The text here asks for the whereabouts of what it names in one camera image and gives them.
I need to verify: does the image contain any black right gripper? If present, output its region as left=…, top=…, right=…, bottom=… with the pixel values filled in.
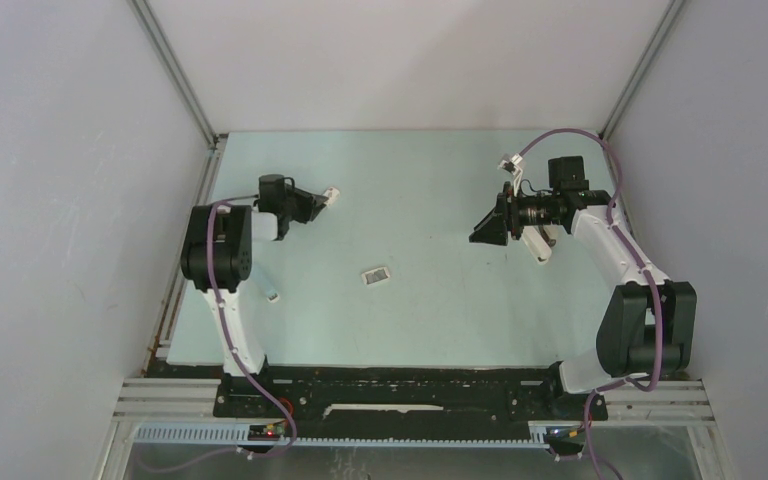
left=470, top=181, right=561, bottom=246

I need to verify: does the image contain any small white staple box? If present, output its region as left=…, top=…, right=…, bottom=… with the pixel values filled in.
left=323, top=187, right=340, bottom=206

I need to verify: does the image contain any white stapler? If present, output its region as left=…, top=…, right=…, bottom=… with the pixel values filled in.
left=521, top=226, right=552, bottom=265

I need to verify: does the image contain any light blue stapler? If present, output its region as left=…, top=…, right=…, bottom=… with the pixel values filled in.
left=250, top=263, right=280, bottom=304

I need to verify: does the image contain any white staple tray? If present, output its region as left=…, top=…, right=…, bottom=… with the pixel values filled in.
left=361, top=266, right=391, bottom=286

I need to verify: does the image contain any beige stapler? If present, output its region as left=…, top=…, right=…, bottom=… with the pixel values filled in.
left=539, top=225, right=558, bottom=248

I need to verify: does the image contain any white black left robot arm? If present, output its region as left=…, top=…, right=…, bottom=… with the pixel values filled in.
left=179, top=174, right=340, bottom=377

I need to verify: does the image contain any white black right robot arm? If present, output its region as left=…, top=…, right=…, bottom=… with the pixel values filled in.
left=469, top=155, right=697, bottom=418

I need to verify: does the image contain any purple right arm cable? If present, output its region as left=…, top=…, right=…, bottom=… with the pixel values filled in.
left=513, top=128, right=664, bottom=480

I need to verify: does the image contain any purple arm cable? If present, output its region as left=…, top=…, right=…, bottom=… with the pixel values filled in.
left=206, top=195, right=299, bottom=465
left=513, top=128, right=664, bottom=480

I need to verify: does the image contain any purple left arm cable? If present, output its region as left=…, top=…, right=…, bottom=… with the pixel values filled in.
left=206, top=195, right=299, bottom=465

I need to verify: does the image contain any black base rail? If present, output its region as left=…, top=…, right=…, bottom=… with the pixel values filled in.
left=213, top=365, right=607, bottom=442

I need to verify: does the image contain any aluminium frame rail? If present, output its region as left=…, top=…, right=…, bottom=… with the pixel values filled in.
left=113, top=379, right=715, bottom=449

